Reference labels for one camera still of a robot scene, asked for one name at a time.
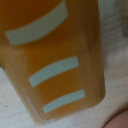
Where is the orange food block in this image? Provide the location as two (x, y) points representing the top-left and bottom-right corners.
(0, 0), (108, 126)

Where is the pink cup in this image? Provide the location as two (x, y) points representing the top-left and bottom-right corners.
(102, 109), (128, 128)

